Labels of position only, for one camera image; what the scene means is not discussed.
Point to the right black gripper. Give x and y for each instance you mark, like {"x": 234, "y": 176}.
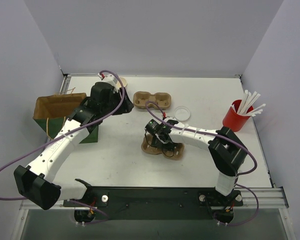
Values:
{"x": 159, "y": 143}

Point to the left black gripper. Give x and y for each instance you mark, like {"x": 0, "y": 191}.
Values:
{"x": 123, "y": 105}

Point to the white paper cups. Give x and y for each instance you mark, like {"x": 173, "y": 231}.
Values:
{"x": 123, "y": 83}

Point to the green paper bag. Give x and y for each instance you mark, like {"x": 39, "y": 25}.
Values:
{"x": 51, "y": 111}

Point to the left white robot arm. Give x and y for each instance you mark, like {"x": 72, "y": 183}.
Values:
{"x": 35, "y": 181}

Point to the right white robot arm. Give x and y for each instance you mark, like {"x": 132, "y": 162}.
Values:
{"x": 226, "y": 156}

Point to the brown cardboard cup carrier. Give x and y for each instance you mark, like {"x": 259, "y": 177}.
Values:
{"x": 162, "y": 99}

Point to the red cup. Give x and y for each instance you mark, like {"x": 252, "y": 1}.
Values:
{"x": 233, "y": 120}

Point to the white wrapped straws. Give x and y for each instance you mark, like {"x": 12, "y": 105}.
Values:
{"x": 245, "y": 108}

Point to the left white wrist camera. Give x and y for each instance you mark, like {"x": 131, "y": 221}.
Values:
{"x": 108, "y": 78}

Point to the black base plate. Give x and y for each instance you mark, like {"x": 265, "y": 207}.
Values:
{"x": 158, "y": 203}

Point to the aluminium rail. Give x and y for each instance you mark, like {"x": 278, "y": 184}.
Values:
{"x": 268, "y": 198}

